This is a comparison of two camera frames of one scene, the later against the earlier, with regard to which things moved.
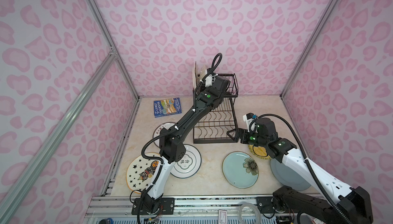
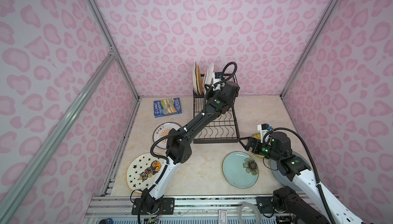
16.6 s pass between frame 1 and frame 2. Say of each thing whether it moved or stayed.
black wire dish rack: stayed
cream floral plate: stayed
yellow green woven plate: stayed
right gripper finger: moved
